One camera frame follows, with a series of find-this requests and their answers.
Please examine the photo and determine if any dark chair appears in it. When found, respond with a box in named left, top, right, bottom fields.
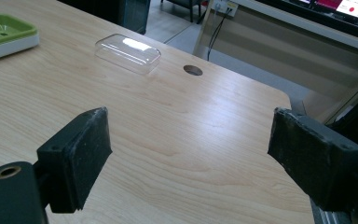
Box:
left=159, top=0, right=209, bottom=24

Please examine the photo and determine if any clear plastic soap box lid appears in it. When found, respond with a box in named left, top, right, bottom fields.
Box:
left=94, top=33, right=162, bottom=76

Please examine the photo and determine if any dark cabinet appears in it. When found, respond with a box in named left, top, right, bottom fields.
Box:
left=57, top=0, right=152, bottom=35

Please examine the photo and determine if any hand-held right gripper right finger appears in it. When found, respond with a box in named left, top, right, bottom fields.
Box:
left=267, top=106, right=358, bottom=213

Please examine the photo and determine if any beige partition desk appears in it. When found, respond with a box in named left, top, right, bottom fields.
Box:
left=193, top=0, right=358, bottom=124

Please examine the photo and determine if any green and white soap dish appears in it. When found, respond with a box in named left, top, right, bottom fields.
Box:
left=0, top=13, right=41, bottom=64

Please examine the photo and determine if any white wall socket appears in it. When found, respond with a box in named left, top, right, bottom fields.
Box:
left=212, top=0, right=240, bottom=18

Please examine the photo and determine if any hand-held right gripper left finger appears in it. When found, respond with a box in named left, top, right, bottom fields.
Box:
left=36, top=106, right=114, bottom=215

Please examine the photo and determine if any black cable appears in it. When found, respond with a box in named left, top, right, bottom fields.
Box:
left=206, top=7, right=233, bottom=62

